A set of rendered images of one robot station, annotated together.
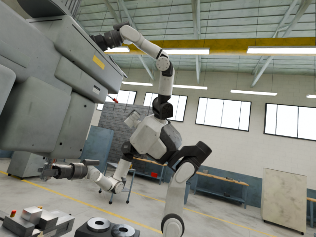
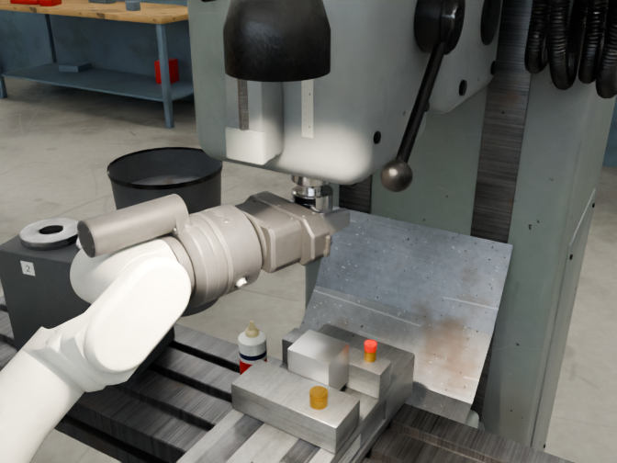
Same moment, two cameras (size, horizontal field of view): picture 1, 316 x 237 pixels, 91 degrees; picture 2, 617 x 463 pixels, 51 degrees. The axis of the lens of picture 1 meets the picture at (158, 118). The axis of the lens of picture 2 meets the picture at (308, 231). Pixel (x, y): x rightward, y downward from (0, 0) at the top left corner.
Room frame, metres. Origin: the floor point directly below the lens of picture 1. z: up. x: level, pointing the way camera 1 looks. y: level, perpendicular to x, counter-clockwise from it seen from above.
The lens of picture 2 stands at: (1.48, 0.60, 1.54)
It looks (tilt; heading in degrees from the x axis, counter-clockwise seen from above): 25 degrees down; 191
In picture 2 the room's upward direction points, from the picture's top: straight up
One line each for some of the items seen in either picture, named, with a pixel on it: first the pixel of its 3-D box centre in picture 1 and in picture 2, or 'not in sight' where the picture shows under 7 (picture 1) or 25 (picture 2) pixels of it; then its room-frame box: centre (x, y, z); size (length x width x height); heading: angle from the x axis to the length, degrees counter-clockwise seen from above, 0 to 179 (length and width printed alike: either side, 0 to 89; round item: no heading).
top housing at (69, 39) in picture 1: (81, 63); not in sight; (0.80, 0.47, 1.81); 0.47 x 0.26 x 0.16; 162
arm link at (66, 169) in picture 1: (66, 171); (249, 242); (0.88, 0.42, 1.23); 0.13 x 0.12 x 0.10; 54
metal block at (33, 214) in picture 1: (30, 216); (318, 365); (0.81, 0.48, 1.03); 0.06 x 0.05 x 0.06; 69
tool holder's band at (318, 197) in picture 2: (49, 165); (312, 192); (0.81, 0.47, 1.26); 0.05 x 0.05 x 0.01
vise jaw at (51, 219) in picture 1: (41, 217); (294, 403); (0.86, 0.46, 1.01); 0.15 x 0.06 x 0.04; 69
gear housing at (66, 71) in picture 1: (69, 82); not in sight; (0.77, 0.48, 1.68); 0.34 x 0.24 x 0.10; 162
